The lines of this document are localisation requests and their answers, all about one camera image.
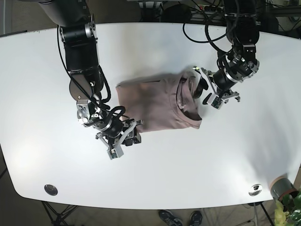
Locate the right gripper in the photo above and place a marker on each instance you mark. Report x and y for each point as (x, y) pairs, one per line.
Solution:
(112, 131)

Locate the grey plant pot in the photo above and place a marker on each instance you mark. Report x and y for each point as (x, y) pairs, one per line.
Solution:
(280, 187)

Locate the right metal table grommet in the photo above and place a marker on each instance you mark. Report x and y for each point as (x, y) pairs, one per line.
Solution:
(255, 190)

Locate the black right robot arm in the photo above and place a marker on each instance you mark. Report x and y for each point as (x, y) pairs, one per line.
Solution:
(88, 85)

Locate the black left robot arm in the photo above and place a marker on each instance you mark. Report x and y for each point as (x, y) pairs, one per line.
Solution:
(236, 53)

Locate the green potted plant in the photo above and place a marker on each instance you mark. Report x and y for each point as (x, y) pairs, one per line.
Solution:
(288, 211)

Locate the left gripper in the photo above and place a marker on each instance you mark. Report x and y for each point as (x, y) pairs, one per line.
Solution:
(219, 83)

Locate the left metal table grommet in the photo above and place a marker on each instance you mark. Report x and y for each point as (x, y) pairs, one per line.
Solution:
(51, 190)

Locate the metal table grommet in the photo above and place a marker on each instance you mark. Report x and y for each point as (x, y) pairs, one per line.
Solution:
(51, 190)
(255, 190)

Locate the dusty pink T-shirt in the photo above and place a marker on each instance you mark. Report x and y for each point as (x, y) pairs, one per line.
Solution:
(162, 102)

